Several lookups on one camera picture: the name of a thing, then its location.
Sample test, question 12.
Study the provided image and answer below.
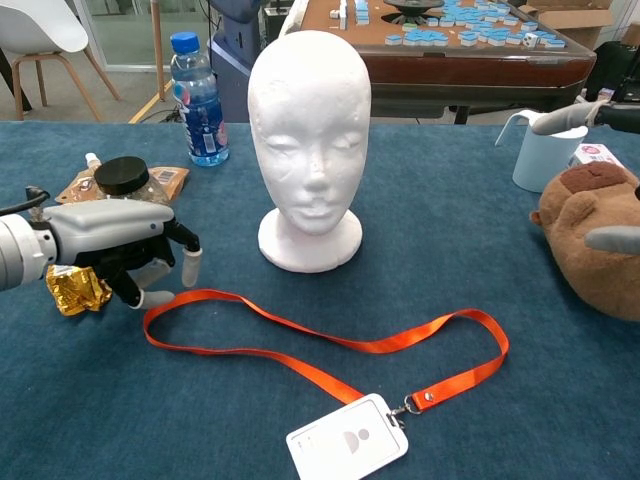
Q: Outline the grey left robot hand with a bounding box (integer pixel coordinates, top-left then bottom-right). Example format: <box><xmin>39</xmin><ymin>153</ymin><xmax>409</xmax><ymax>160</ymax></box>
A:
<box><xmin>42</xmin><ymin>198</ymin><xmax>204</xmax><ymax>311</ymax></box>

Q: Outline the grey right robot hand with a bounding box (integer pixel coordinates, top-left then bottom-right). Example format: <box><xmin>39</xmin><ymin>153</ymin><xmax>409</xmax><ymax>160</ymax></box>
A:
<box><xmin>531</xmin><ymin>99</ymin><xmax>640</xmax><ymax>254</ymax></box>

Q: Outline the white badge with orange lanyard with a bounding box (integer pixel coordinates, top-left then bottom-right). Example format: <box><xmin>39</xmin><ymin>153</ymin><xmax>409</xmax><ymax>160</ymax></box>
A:
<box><xmin>142</xmin><ymin>287</ymin><xmax>510</xmax><ymax>480</ymax></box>

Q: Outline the white foam mannequin head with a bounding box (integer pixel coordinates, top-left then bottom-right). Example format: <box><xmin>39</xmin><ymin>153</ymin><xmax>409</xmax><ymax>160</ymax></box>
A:
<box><xmin>247</xmin><ymin>29</ymin><xmax>372</xmax><ymax>274</ymax></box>

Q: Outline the white toothpaste box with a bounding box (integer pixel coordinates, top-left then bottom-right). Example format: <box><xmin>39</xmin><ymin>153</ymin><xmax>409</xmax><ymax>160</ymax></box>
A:
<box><xmin>568</xmin><ymin>143</ymin><xmax>624</xmax><ymax>169</ymax></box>

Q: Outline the glass jar with black lid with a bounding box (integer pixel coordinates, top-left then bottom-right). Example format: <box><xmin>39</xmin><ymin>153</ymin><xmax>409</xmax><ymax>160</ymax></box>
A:
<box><xmin>93</xmin><ymin>156</ymin><xmax>171</xmax><ymax>207</ymax></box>

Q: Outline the white printed box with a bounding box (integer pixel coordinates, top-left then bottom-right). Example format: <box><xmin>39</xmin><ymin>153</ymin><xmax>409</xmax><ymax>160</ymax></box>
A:
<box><xmin>569</xmin><ymin>87</ymin><xmax>616</xmax><ymax>126</ymax></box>

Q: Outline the black tripod stand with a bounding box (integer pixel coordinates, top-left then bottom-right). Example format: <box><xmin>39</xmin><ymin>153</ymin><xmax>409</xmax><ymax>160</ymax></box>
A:
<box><xmin>597</xmin><ymin>42</ymin><xmax>640</xmax><ymax>106</ymax></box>

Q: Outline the brown spout pouch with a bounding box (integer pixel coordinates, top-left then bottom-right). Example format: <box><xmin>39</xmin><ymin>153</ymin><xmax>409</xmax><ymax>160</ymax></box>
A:
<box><xmin>53</xmin><ymin>152</ymin><xmax>191</xmax><ymax>205</ymax></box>

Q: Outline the gold foil snack package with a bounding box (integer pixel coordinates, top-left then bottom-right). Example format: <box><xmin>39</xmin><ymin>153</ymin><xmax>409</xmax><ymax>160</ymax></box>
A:
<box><xmin>45</xmin><ymin>264</ymin><xmax>114</xmax><ymax>318</ymax></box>

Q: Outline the cardboard box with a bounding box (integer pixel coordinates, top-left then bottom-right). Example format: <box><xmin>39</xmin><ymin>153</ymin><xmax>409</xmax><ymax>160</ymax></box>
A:
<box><xmin>519</xmin><ymin>0</ymin><xmax>615</xmax><ymax>51</ymax></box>

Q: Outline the brown capybara plush toy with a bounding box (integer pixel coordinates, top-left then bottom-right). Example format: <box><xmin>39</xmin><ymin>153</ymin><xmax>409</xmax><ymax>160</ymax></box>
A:
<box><xmin>529</xmin><ymin>160</ymin><xmax>640</xmax><ymax>321</ymax></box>

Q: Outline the brown mahjong table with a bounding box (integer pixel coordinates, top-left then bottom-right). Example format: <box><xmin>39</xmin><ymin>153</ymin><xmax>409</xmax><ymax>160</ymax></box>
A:
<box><xmin>298</xmin><ymin>0</ymin><xmax>598</xmax><ymax>126</ymax></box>

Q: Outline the blue capped water bottle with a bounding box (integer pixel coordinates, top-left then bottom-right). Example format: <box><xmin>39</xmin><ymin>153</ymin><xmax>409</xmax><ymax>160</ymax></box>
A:
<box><xmin>169</xmin><ymin>31</ymin><xmax>230</xmax><ymax>168</ymax></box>

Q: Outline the blue table cloth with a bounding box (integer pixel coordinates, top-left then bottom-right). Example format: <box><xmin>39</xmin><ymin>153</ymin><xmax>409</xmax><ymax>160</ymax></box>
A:
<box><xmin>0</xmin><ymin>121</ymin><xmax>640</xmax><ymax>480</ymax></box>

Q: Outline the wooden pole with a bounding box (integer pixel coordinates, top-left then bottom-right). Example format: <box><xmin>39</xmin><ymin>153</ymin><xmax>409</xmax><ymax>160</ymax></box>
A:
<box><xmin>149</xmin><ymin>0</ymin><xmax>167</xmax><ymax>103</ymax></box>

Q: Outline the black round table dial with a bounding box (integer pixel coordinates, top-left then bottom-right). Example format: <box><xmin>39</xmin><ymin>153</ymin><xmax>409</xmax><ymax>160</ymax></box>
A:
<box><xmin>382</xmin><ymin>0</ymin><xmax>445</xmax><ymax>25</ymax></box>

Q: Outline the blue machine housing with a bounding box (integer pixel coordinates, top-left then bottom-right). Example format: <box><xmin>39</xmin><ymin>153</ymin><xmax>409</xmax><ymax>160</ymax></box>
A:
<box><xmin>207</xmin><ymin>0</ymin><xmax>266</xmax><ymax>124</ymax></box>

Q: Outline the white chair with wooden legs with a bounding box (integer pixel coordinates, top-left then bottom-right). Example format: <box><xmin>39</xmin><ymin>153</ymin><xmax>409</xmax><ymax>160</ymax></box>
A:
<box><xmin>0</xmin><ymin>0</ymin><xmax>121</xmax><ymax>123</ymax></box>

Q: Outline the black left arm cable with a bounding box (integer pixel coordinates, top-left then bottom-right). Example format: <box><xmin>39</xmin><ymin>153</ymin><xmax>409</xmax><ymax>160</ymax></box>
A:
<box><xmin>0</xmin><ymin>185</ymin><xmax>51</xmax><ymax>215</ymax></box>

